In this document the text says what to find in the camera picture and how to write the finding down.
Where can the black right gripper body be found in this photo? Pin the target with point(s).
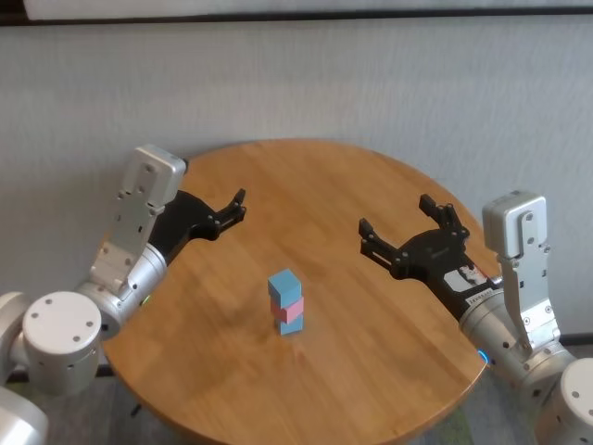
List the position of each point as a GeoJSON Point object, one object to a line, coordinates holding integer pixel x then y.
{"type": "Point", "coordinates": [435, 255]}

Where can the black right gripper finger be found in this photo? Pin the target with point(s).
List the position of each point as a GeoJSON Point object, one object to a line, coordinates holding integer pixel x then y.
{"type": "Point", "coordinates": [380, 248]}
{"type": "Point", "coordinates": [445, 218]}

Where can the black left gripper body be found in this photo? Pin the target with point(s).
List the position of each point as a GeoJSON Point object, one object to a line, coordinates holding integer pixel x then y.
{"type": "Point", "coordinates": [185, 222]}

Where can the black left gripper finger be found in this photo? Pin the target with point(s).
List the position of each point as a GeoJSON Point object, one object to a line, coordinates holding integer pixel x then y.
{"type": "Point", "coordinates": [231, 215]}

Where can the light blue cube block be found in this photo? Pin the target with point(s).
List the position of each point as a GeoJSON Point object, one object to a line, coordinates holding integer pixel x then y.
{"type": "Point", "coordinates": [292, 327]}
{"type": "Point", "coordinates": [283, 283]}

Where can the pink cube block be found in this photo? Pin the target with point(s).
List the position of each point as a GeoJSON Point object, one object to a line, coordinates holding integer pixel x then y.
{"type": "Point", "coordinates": [289, 309]}

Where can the black floor bar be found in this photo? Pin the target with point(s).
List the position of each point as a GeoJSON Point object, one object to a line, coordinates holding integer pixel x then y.
{"type": "Point", "coordinates": [103, 371]}
{"type": "Point", "coordinates": [576, 339]}

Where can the black table foot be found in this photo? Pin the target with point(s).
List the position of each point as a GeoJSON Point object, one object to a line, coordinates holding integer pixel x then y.
{"type": "Point", "coordinates": [136, 409]}

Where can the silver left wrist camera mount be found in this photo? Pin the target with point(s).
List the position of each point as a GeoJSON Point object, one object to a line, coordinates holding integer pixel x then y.
{"type": "Point", "coordinates": [139, 204]}

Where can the black wall strip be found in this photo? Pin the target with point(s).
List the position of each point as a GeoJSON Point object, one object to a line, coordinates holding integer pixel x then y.
{"type": "Point", "coordinates": [296, 16]}

